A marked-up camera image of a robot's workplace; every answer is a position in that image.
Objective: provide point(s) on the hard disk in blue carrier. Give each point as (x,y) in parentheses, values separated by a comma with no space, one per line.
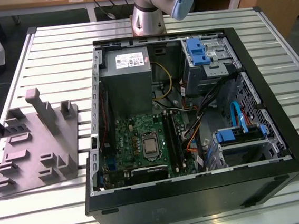
(226,136)

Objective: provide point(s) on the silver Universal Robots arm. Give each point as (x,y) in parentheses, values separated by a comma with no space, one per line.
(147,19)

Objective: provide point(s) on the installed RAM stick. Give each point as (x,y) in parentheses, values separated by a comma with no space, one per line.
(181,146)

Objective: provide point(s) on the black PC case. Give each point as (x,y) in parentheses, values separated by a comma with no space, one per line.
(174,202)

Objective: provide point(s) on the grey parts rack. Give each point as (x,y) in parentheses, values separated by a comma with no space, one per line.
(44,143)

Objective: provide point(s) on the blue plastic drive carrier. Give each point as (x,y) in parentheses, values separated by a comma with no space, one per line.
(196,52)

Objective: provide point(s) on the black RAM slot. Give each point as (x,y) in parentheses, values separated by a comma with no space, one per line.
(173,141)

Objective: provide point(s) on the CPU socket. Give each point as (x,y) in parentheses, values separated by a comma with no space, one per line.
(149,135)

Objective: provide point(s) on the metal drive cage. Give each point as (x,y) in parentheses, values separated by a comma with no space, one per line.
(214,71)

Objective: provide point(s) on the wooden desk white legs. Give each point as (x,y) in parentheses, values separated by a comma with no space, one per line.
(35,2)

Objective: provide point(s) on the metal disk bay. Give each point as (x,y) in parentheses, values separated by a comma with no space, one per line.
(248,144)

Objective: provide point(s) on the grey power supply unit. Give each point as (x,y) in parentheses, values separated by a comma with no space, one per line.
(126,93)

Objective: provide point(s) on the black graphics card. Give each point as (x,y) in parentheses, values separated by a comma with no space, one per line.
(147,174)

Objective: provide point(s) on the green motherboard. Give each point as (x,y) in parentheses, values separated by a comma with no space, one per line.
(126,135)

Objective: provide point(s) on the silver CPU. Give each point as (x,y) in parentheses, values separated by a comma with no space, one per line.
(149,146)

